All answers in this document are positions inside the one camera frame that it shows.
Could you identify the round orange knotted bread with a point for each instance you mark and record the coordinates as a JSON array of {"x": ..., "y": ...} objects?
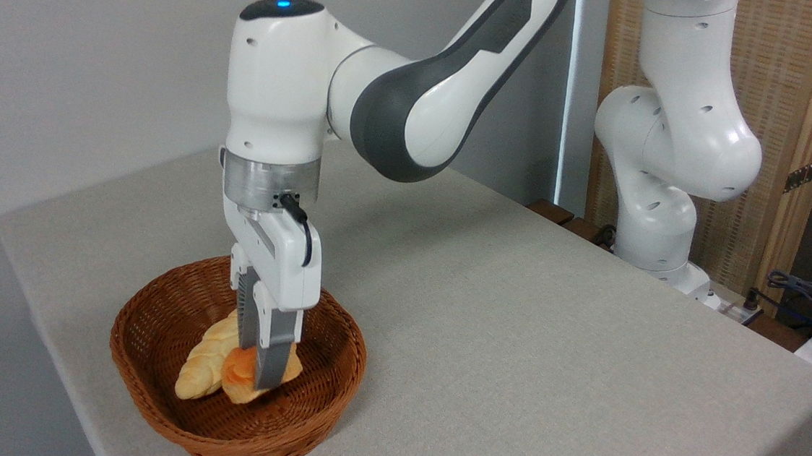
[{"x": 238, "y": 381}]

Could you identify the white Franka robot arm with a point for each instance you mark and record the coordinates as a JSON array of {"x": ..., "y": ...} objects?
[{"x": 279, "y": 87}]

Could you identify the grey tablecloth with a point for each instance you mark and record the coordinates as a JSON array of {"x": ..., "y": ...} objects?
[{"x": 513, "y": 338}]

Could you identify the dark metal hinge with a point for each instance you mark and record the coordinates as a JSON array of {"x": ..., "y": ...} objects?
[{"x": 805, "y": 174}]

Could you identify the brown woven wicker basket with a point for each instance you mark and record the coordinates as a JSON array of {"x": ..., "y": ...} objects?
[{"x": 168, "y": 303}]

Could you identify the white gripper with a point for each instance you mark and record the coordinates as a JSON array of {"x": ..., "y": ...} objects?
[{"x": 287, "y": 262}]

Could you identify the long pale braided bread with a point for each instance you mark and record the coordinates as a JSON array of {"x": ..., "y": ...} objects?
[{"x": 203, "y": 364}]

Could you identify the wooden woven screen panel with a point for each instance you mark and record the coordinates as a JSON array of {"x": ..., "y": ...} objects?
[{"x": 788, "y": 69}]

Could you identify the white vertical strip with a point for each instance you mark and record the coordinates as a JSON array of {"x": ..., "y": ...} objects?
[{"x": 570, "y": 89}]

